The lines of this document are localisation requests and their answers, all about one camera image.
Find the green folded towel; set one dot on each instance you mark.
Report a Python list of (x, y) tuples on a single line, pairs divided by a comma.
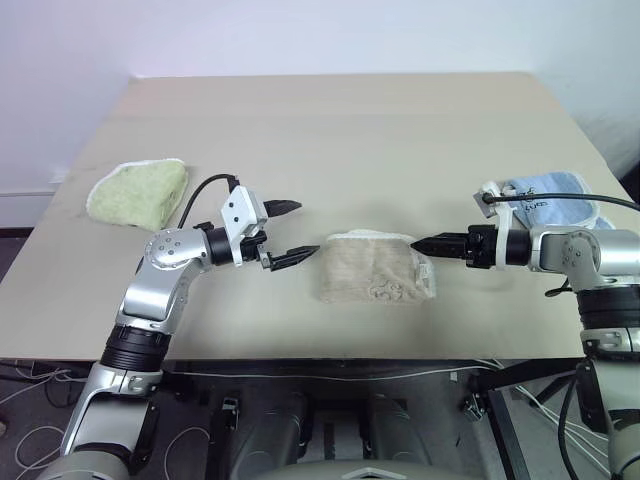
[(137, 195)]

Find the black metal table frame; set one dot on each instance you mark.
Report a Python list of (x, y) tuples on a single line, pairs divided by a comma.
[(505, 435)]

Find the black metal clamp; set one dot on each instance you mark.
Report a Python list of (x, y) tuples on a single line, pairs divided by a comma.
[(472, 407)]

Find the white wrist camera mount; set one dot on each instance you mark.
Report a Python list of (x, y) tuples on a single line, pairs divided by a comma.
[(501, 235), (235, 210)]

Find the blue towel with print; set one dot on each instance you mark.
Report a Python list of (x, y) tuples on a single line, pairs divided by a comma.
[(560, 212)]

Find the beige towel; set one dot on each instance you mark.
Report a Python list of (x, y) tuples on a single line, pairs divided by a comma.
[(370, 270)]

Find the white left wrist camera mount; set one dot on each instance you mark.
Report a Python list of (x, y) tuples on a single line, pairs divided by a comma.
[(235, 210)]

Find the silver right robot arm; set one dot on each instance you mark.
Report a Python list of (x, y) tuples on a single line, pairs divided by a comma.
[(600, 270)]

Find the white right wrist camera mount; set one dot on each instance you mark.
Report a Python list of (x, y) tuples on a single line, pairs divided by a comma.
[(501, 235)]

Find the grey robot torso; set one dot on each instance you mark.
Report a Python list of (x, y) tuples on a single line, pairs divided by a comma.
[(370, 472)]

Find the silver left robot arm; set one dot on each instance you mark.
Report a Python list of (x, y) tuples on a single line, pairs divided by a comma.
[(155, 300)]

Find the dark rounded robot leg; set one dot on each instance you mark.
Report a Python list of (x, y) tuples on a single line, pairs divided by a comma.
[(272, 430), (395, 430)]

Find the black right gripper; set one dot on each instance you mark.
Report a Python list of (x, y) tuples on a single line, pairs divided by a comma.
[(481, 247)]

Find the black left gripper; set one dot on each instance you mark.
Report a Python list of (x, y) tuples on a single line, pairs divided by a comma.
[(252, 247)]

